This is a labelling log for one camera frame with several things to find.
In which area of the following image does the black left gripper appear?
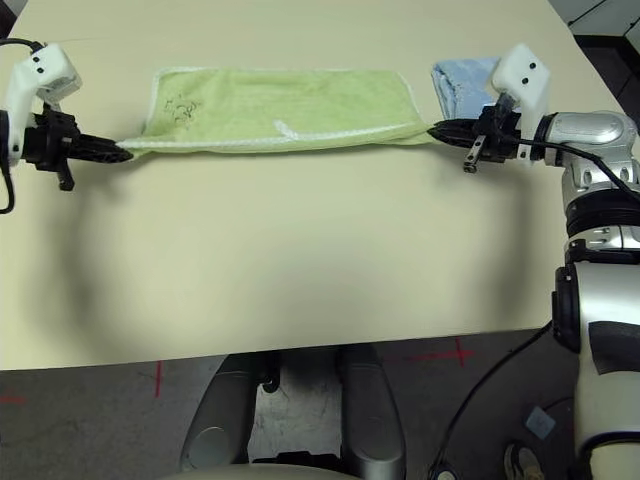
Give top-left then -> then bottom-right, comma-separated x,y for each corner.
22,111 -> 135,194

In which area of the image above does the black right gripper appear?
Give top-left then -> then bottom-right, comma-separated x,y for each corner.
429,101 -> 540,174

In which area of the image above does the green terry towel white trim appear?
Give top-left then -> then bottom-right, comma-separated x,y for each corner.
115,66 -> 434,155

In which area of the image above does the folded light blue towel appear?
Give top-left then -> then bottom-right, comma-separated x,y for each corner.
430,57 -> 501,121

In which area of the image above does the grey right robot leg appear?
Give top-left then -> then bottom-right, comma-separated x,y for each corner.
339,344 -> 407,480

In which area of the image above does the grey robot leg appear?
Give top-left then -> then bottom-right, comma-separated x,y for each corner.
339,344 -> 407,480
180,349 -> 281,474

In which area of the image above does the grey left robot leg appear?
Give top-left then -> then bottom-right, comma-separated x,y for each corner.
180,349 -> 281,474

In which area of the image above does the small blue square floor object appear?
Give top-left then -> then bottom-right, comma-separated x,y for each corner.
524,405 -> 557,436

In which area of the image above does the shoe on floor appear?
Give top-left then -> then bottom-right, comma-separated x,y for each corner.
503,442 -> 544,480

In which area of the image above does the beige robot torso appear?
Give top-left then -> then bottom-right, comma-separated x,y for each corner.
172,464 -> 361,480

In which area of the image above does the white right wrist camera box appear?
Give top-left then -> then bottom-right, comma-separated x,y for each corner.
489,43 -> 553,164

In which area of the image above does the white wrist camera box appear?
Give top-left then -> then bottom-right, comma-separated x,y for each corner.
7,42 -> 84,166
489,43 -> 553,164

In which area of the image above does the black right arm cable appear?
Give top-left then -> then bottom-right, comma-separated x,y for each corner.
429,141 -> 640,480

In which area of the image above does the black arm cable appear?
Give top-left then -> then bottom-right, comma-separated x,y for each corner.
0,37 -> 49,216
429,141 -> 640,480

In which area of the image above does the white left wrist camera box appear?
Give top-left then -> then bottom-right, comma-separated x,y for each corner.
7,42 -> 84,166

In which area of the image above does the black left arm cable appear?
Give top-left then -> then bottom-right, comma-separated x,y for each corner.
0,37 -> 49,216

